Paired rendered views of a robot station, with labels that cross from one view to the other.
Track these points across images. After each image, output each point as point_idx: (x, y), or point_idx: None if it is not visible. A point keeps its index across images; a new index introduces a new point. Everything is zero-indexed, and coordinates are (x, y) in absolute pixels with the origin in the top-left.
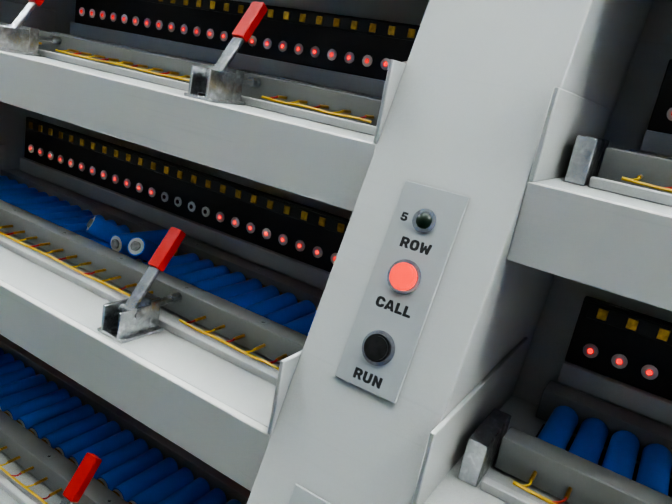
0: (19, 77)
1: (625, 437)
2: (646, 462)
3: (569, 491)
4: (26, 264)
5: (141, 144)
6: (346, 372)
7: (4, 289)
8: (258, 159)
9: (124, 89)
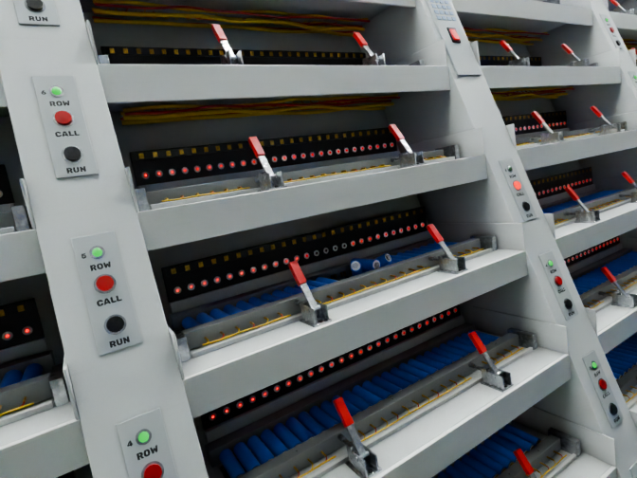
0: (318, 195)
1: None
2: None
3: None
4: (372, 296)
5: (408, 194)
6: (525, 217)
7: (411, 295)
8: (455, 176)
9: (392, 173)
